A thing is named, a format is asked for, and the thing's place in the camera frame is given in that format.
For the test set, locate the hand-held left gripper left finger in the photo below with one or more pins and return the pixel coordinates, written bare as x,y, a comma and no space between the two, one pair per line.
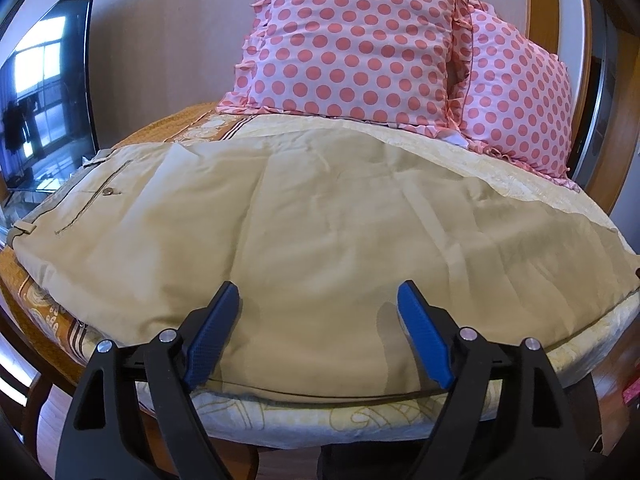
212,332

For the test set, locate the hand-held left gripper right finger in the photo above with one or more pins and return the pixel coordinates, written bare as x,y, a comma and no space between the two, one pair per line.
425,332

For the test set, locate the beige pants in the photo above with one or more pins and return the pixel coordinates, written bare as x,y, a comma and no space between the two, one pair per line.
310,240

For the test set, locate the yellow patterned bedspread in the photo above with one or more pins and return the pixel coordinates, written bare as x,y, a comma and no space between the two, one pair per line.
165,130

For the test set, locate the small pink polka dot pillow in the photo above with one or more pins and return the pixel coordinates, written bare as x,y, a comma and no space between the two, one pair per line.
515,95

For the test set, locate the black flat screen television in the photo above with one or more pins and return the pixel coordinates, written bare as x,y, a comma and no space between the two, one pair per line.
45,95

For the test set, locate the large pink polka dot pillow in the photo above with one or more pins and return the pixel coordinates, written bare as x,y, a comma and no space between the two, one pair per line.
345,42

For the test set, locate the wooden headboard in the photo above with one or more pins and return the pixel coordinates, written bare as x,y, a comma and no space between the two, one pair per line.
575,70

